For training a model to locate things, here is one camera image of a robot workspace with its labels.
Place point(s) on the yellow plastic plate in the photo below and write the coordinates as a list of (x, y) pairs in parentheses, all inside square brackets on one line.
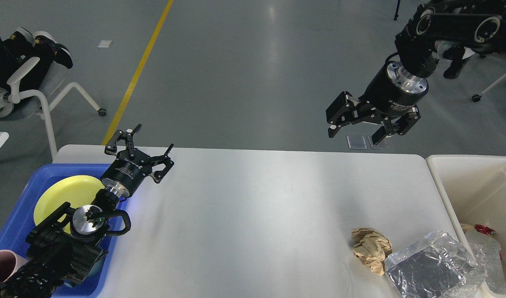
[(78, 190)]

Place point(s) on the person in black clothes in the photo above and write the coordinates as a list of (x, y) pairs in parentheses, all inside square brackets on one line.
[(23, 45)]

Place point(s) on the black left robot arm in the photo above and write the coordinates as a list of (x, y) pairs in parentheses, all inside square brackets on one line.
[(65, 246)]

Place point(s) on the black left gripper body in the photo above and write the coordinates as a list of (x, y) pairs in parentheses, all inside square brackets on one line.
[(127, 172)]

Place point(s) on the pink mug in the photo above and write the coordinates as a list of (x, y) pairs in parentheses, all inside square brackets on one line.
[(10, 262)]

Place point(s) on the teal mug yellow inside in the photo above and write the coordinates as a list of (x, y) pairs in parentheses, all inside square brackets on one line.
[(96, 268)]

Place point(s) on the grey floor plate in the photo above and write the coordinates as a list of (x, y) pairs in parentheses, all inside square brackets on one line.
[(380, 146), (356, 142)]

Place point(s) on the white chair left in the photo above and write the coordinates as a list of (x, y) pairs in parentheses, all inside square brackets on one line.
[(16, 104)]

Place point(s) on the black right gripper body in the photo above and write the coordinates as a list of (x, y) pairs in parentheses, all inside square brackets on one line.
[(392, 92)]

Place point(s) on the black tripod leg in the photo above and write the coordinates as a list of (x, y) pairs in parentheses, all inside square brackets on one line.
[(397, 9)]

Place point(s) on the beige plastic bin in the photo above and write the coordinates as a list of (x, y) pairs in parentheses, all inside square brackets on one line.
[(473, 191)]

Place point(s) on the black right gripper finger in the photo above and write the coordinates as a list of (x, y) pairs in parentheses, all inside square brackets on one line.
[(345, 110), (401, 126)]

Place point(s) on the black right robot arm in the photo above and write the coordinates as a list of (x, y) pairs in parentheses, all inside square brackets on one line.
[(478, 25)]

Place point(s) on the white office chair right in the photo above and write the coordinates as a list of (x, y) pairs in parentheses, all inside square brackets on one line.
[(478, 96)]

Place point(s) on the silver foil bag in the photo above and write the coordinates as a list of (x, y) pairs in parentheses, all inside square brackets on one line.
[(487, 252), (436, 266)]

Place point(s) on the blue plastic tray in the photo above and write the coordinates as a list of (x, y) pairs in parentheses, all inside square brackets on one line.
[(21, 222)]

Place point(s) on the brown paper ball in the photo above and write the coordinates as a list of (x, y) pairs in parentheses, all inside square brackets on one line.
[(371, 248)]

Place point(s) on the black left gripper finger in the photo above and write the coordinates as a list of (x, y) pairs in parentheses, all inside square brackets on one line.
[(165, 160), (126, 136)]

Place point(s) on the crushed red can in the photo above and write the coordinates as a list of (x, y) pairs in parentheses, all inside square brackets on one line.
[(486, 230)]

